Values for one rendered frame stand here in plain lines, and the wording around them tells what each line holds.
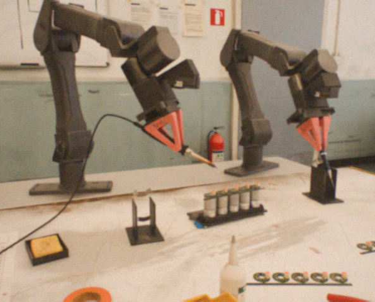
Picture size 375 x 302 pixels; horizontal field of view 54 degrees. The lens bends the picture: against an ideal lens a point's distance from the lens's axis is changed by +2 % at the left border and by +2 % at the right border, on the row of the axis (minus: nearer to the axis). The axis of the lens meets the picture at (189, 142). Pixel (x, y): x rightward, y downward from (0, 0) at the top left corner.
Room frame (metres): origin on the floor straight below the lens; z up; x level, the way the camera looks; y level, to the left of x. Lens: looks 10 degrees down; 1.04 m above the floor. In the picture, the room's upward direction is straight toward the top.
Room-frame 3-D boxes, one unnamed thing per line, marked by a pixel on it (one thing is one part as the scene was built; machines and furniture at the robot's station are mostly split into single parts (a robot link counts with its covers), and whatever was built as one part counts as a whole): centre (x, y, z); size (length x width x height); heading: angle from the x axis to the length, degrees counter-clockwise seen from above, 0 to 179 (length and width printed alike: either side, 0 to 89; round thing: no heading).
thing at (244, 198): (0.73, -0.11, 0.79); 0.02 x 0.02 x 0.05
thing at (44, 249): (0.58, 0.24, 0.76); 0.07 x 0.05 x 0.02; 32
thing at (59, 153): (0.92, 0.30, 0.85); 0.09 x 0.06 x 0.06; 140
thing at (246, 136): (1.12, -0.21, 0.85); 0.09 x 0.06 x 0.06; 117
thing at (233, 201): (0.71, -0.09, 0.79); 0.02 x 0.02 x 0.05
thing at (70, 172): (0.92, 0.30, 0.79); 0.20 x 0.07 x 0.08; 97
